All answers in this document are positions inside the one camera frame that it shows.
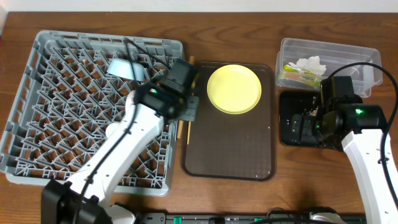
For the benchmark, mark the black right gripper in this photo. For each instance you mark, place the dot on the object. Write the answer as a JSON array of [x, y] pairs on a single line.
[[301, 128]]

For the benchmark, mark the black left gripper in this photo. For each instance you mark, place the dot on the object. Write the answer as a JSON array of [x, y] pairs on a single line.
[[191, 107]]

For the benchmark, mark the wooden chopstick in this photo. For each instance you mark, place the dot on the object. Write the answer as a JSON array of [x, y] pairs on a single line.
[[180, 122], [188, 132]]

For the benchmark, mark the yellow plate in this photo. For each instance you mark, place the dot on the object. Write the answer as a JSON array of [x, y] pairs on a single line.
[[234, 89]]

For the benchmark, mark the green snack wrapper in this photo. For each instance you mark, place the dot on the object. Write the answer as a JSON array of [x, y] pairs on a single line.
[[291, 73]]

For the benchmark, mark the light blue bowl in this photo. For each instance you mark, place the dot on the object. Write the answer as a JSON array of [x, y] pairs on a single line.
[[125, 69]]

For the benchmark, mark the white plastic cup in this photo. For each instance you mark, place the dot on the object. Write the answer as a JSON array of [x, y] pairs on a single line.
[[111, 129]]

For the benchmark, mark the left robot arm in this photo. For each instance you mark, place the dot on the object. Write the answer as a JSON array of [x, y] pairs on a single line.
[[85, 196]]

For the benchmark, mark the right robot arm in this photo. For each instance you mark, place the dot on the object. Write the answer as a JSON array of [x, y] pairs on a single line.
[[345, 123]]

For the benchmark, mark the grey dishwasher rack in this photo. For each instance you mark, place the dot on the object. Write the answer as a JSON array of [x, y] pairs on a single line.
[[66, 99]]

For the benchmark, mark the black plastic tray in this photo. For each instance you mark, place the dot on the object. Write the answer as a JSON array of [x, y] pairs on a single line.
[[301, 102]]

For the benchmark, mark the brown serving tray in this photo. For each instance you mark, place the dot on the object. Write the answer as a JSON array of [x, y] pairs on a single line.
[[232, 146]]

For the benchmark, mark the crumpled white tissue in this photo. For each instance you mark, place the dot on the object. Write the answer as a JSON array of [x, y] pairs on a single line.
[[311, 65]]

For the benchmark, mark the clear plastic bin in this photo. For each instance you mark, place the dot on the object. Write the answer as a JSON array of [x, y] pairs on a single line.
[[333, 56]]

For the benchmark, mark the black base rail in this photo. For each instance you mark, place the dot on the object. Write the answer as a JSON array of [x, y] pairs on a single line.
[[163, 218]]

